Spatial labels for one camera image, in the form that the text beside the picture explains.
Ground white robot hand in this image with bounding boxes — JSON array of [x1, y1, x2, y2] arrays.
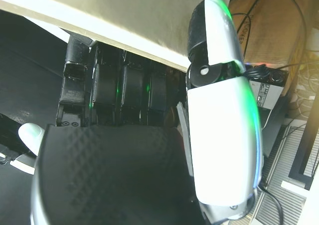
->
[[18, 0, 264, 225]]

